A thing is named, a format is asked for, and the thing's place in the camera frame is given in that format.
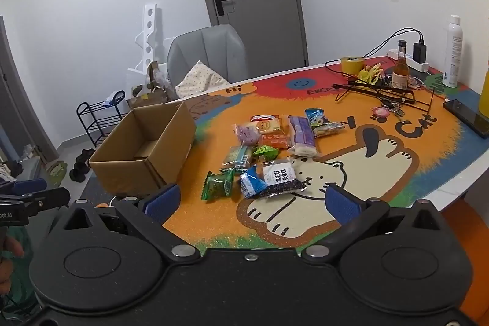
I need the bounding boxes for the white power strip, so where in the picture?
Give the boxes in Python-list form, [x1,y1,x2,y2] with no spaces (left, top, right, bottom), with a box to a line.
[387,49,429,74]

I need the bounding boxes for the black metal shoe rack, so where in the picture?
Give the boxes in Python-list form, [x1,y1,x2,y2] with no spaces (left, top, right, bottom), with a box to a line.
[75,90,127,147]

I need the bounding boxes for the yellow tape roll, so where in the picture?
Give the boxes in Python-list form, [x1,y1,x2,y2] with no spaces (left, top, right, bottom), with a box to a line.
[341,56,365,76]

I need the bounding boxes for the purple round snack packet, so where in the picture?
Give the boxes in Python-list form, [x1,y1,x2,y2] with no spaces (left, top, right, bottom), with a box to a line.
[234,123,260,146]

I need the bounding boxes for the yellow plastic bag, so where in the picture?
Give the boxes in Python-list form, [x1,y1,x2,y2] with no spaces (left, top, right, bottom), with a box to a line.
[357,63,384,85]

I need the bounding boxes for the black white seaweed snack pack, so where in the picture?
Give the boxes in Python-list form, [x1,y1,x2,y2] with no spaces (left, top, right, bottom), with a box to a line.
[259,158,306,197]

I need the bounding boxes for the white spray bottle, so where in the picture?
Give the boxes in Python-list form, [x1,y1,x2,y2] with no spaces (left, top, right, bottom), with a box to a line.
[443,15,463,89]

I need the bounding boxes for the colourful cat table mat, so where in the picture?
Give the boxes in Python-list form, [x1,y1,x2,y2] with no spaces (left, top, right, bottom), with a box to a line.
[90,65,488,250]

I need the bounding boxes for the orange snack packet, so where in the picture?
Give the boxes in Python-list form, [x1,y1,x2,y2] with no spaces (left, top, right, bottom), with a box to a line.
[259,132,291,151]

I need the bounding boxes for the black wire stand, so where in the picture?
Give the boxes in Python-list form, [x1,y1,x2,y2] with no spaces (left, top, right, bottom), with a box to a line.
[332,80,435,122]

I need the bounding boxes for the orange juice bottle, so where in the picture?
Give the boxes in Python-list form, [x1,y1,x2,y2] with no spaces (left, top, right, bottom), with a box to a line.
[478,69,489,118]

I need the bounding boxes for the black shoes on floor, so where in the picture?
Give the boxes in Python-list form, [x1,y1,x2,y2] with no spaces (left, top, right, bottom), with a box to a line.
[69,149,95,183]

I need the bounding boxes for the pink keychain with keys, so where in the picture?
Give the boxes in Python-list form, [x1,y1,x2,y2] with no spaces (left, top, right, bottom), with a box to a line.
[371,98,404,123]

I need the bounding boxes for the blue green candy packet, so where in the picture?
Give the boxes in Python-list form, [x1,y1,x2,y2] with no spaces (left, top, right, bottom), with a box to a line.
[305,108,329,130]

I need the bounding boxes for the clear snack bar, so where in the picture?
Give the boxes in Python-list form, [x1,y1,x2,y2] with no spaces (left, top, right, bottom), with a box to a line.
[312,122,345,138]

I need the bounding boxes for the brown cardboard box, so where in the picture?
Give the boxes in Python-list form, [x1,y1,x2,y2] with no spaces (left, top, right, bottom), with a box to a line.
[90,102,196,197]

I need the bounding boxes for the small amber glass bottle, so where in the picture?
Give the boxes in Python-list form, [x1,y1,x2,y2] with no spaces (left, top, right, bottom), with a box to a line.
[391,40,410,89]

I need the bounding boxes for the black smartphone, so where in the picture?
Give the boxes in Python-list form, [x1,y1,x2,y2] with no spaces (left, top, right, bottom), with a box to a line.
[443,99,489,139]

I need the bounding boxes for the white perforated shelf board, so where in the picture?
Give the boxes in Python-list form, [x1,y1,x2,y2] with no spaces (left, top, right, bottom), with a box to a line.
[126,3,175,89]

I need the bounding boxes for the green snack packet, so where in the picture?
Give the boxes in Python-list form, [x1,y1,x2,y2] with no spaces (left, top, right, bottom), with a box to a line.
[200,169,235,201]

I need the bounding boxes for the red teal snack packet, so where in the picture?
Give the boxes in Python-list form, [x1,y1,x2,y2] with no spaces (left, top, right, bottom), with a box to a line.
[250,114,279,123]

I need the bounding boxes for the purple long snack pack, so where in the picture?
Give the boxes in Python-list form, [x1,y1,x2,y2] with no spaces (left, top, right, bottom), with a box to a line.
[288,115,318,157]

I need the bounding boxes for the brown SF paper bag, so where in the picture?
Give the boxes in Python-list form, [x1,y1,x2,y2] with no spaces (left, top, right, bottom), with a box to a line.
[126,61,178,109]

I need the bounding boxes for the cream dotted cushion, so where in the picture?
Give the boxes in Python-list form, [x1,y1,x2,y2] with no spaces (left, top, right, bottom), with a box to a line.
[175,61,229,98]

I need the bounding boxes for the small lime green packet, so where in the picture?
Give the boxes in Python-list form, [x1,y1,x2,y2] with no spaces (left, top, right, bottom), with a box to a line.
[253,145,279,163]

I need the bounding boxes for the person's left hand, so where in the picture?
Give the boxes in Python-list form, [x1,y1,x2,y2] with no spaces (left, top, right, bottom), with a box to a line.
[0,236,24,295]

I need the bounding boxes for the teal striped cracker pack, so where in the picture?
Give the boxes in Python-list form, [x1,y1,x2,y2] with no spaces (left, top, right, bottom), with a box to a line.
[220,146,255,173]

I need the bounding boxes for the yellow biscuit packet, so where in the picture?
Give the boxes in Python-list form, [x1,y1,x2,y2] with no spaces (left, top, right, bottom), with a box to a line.
[248,118,282,135]

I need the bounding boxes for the black charger plug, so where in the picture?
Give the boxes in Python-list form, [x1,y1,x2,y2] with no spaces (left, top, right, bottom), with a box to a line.
[413,39,427,64]

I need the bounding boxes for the blue snack packet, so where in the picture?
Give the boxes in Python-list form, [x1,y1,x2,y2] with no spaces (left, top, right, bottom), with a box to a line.
[240,165,267,199]

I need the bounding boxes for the grey padded chair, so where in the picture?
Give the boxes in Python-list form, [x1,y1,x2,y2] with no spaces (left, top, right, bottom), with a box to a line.
[167,24,251,86]

